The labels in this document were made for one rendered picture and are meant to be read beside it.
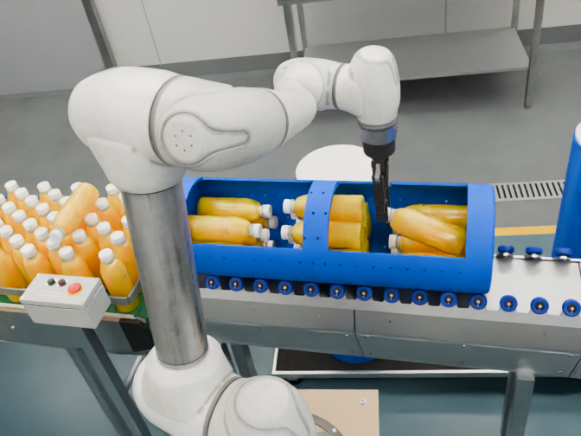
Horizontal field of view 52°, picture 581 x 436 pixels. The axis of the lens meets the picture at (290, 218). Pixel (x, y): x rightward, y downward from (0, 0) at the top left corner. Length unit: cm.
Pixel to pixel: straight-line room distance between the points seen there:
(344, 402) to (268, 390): 33
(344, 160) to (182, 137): 130
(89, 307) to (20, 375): 154
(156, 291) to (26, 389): 213
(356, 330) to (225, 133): 106
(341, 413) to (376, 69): 75
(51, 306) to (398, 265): 93
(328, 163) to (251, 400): 110
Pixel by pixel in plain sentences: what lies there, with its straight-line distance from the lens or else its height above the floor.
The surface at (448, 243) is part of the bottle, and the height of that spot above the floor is 114.
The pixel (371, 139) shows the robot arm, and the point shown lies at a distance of 136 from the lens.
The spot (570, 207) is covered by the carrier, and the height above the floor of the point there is 79.
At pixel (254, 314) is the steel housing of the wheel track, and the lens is 181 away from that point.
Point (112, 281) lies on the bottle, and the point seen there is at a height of 104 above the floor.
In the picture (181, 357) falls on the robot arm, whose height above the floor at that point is 133.
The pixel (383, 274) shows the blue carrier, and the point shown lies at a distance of 156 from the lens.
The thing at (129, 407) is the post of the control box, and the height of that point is 53.
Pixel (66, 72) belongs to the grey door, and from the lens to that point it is 555.
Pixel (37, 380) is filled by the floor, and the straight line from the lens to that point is 315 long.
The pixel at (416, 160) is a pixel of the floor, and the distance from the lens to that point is 380.
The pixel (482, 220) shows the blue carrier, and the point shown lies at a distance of 151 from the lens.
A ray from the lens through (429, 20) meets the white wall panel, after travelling 489.
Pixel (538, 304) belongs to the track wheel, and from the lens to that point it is 167.
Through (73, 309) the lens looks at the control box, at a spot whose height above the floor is 108.
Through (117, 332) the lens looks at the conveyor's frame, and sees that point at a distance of 194.
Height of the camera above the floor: 220
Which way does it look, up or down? 40 degrees down
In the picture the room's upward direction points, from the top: 11 degrees counter-clockwise
